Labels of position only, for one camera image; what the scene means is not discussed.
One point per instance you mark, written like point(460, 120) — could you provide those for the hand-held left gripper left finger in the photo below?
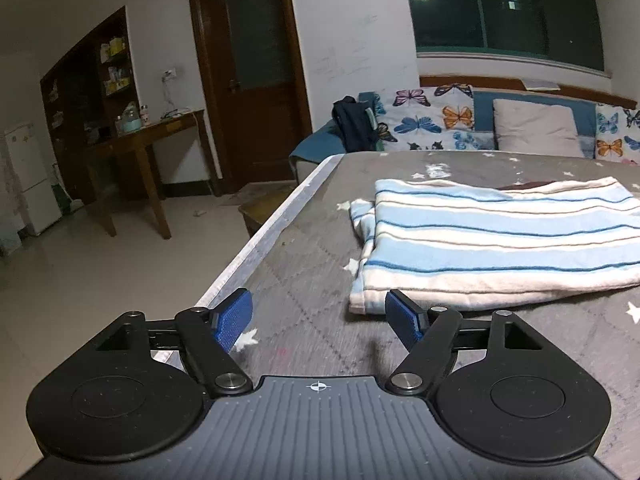
point(232, 319)

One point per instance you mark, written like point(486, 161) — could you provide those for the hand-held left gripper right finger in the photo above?
point(403, 318)

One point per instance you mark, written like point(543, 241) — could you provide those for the blue white striped towel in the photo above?
point(475, 245)

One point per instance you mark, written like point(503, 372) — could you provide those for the grey star print bed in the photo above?
point(310, 270)

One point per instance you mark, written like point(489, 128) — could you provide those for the low wooden stool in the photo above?
point(260, 215)

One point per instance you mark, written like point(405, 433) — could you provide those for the brown doormat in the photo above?
point(260, 192)

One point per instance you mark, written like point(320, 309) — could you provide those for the blue blanket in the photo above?
point(320, 142)

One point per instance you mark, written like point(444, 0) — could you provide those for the large butterfly print pillow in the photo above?
point(425, 120)

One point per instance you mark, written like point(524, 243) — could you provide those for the dark backpack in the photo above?
point(352, 125)

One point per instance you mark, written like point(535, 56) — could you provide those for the brown wooden table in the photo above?
point(145, 135)

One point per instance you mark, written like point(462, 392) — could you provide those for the small pink white bottle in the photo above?
point(146, 116)

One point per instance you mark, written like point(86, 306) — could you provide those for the blue headboard cushion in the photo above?
point(482, 110)

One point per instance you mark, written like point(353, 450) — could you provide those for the teal white kettle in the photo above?
point(129, 121)

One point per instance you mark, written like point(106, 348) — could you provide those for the plain grey pillow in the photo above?
point(537, 127)

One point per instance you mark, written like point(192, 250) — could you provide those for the brown wooden door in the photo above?
point(250, 75)

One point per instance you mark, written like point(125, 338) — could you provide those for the white refrigerator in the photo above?
point(30, 175)

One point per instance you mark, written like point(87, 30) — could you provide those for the wooden headboard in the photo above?
point(500, 81)

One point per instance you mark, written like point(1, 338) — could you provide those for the dark wooden shelf cabinet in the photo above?
point(80, 95)

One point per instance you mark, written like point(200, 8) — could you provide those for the flat book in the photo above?
point(541, 84)

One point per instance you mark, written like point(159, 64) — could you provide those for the small butterfly print pillow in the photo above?
point(617, 132)

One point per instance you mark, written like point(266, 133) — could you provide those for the green framed window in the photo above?
point(500, 5)

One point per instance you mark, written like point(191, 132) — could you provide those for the white wall socket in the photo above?
point(170, 74)

